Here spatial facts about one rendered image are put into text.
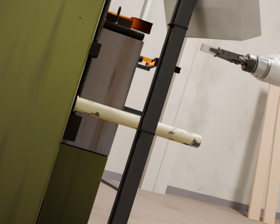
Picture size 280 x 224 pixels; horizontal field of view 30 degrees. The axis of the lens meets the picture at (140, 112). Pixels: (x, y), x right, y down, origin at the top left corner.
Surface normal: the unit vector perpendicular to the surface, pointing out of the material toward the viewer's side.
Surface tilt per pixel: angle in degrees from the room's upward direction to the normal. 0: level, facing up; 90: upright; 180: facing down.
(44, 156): 90
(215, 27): 120
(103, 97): 90
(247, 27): 90
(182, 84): 90
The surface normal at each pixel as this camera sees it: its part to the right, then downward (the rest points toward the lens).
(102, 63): 0.18, 0.04
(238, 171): 0.49, 0.13
